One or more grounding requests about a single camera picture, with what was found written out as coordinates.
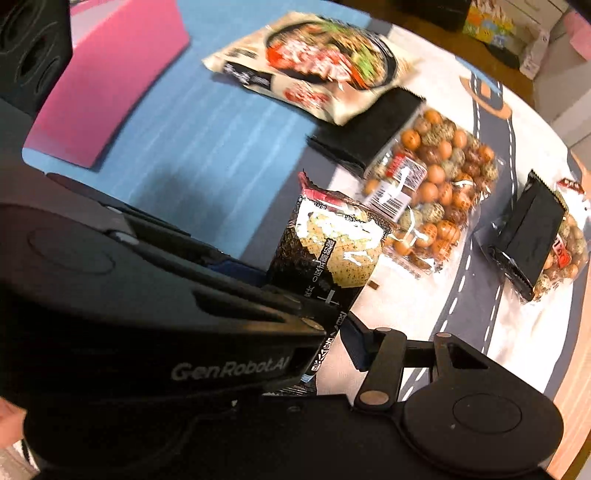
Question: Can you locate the large coated peanuts bag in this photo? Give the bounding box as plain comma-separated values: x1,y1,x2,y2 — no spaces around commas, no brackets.
361,106,504,276

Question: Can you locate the patterned bed sheet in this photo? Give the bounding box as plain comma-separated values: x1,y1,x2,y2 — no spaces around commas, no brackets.
23,1,587,401

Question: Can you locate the small coated peanuts bag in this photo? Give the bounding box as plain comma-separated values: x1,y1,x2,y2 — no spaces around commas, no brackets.
534,178,590,301

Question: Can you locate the black cracker packet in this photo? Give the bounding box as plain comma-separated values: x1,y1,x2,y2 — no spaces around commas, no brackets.
267,171,392,396

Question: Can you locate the pink cardboard box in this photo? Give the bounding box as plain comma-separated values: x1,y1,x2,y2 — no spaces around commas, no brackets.
25,0,189,168

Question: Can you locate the instant noodle packet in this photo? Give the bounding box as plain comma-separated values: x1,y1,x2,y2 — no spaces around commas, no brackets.
202,12,420,126

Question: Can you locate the person's left hand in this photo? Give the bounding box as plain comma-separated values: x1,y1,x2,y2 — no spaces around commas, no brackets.
0,397,26,449

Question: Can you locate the black snack packet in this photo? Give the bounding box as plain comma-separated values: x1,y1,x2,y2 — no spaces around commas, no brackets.
308,87,425,178
484,170,567,302

